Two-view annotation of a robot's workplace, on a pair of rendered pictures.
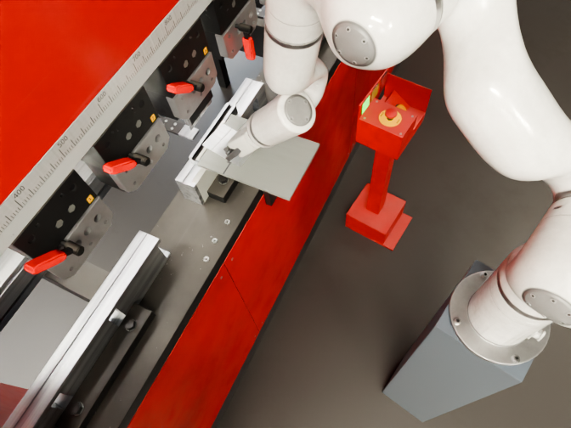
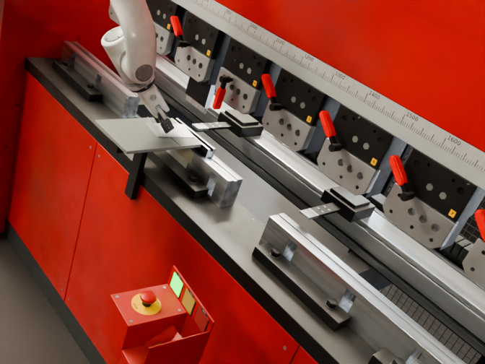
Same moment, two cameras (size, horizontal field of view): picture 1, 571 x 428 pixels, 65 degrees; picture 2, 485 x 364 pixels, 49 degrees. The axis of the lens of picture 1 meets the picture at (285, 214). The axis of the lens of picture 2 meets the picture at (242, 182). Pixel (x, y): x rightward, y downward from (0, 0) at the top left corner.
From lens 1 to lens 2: 176 cm
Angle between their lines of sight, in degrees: 69
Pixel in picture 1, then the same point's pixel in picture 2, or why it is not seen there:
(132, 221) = not seen: hidden behind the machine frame
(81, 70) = not seen: outside the picture
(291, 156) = (129, 138)
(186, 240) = not seen: hidden behind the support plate
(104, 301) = (110, 74)
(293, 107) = (118, 31)
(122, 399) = (54, 79)
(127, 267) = (122, 85)
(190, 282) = (94, 115)
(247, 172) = (137, 122)
